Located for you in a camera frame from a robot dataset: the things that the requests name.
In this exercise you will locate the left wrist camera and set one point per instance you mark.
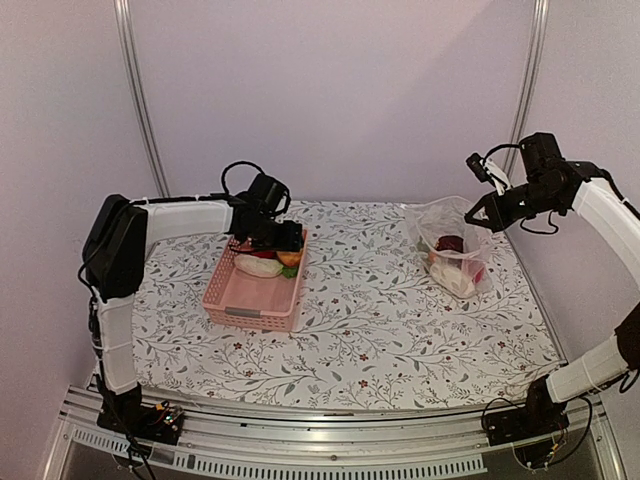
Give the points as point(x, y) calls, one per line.
point(274, 195)

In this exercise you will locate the white toy radish with leaves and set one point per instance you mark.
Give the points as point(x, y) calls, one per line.
point(447, 269)

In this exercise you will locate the dark maroon toy beet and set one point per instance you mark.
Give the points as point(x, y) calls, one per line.
point(452, 243)

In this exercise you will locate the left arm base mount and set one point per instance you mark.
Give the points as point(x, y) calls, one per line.
point(160, 423)

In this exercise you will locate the pink perforated plastic basket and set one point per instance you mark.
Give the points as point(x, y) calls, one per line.
point(236, 298)

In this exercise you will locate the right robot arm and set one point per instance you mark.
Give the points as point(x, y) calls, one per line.
point(532, 177)

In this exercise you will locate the right aluminium frame post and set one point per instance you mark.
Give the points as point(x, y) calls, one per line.
point(531, 68)

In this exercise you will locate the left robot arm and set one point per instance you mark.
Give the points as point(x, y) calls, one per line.
point(125, 235)

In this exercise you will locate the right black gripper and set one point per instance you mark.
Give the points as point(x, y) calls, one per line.
point(498, 219)

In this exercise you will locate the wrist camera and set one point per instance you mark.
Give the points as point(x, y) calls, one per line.
point(274, 195)
point(486, 171)

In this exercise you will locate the red knitted toy fruit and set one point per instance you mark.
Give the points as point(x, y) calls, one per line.
point(265, 254)

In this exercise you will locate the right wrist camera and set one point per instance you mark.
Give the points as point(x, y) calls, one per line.
point(486, 171)

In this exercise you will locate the clear zip top bag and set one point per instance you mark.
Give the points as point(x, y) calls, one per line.
point(445, 216)

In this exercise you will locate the yellow toy pear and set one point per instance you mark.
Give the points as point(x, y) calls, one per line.
point(290, 259)

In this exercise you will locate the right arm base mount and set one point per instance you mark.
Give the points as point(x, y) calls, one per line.
point(539, 421)

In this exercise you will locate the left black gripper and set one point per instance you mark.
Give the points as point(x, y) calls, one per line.
point(292, 239)

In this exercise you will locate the floral patterned table mat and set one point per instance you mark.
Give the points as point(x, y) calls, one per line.
point(373, 330)

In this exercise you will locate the white toy cabbage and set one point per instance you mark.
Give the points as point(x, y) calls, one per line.
point(257, 266)

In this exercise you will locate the aluminium frame post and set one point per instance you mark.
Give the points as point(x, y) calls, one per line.
point(133, 72)
point(531, 68)

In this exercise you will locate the left aluminium frame post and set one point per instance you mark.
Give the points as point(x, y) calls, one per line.
point(133, 72)

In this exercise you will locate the front aluminium rail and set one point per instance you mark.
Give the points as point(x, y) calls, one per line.
point(224, 439)

